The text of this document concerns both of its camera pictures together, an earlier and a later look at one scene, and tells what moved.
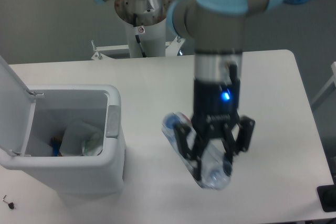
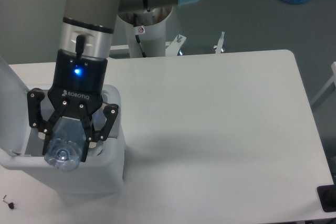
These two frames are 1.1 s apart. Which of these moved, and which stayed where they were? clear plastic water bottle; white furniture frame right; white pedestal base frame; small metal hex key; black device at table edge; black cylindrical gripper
Moved: clear plastic water bottle; black cylindrical gripper
Stayed: black device at table edge; white furniture frame right; small metal hex key; white pedestal base frame
